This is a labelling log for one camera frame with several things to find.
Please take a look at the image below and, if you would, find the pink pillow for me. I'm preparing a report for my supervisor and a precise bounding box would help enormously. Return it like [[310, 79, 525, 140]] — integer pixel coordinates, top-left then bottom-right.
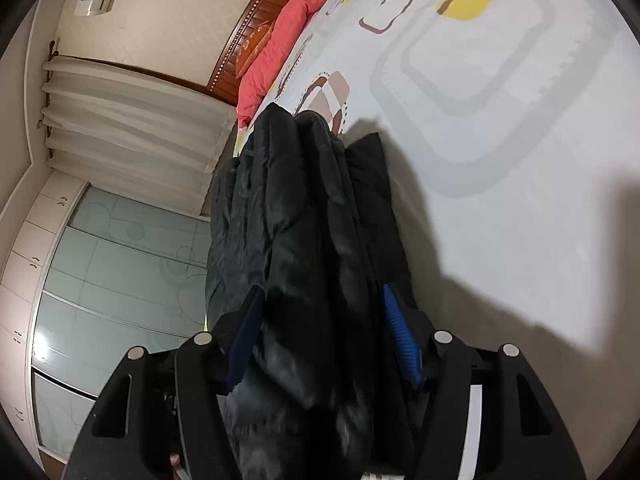
[[236, 0, 335, 128]]

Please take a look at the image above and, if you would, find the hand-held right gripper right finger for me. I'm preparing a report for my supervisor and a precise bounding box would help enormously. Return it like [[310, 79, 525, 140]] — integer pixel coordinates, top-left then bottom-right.
[[382, 284, 588, 480]]

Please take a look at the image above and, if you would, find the cream curtain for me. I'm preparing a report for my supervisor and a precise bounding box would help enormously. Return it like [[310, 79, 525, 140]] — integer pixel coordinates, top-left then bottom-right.
[[39, 55, 238, 218]]

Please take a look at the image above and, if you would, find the orange patterned cushion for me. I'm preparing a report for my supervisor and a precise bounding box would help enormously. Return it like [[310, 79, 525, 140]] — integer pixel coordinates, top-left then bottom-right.
[[235, 19, 276, 77]]

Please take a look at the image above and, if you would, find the patterned white bed sheet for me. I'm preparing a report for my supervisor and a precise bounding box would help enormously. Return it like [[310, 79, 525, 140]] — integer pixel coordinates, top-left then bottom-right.
[[235, 0, 640, 461]]

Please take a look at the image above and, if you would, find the frosted glass door wardrobe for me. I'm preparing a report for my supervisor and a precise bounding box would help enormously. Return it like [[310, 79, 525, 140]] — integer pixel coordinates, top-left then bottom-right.
[[0, 167, 213, 466]]

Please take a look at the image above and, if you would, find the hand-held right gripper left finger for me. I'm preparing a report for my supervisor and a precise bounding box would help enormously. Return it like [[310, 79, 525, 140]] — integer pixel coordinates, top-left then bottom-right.
[[62, 285, 266, 480]]

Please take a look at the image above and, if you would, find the black puffer jacket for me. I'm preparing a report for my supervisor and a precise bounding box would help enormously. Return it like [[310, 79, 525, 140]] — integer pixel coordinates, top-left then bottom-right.
[[204, 101, 426, 480]]

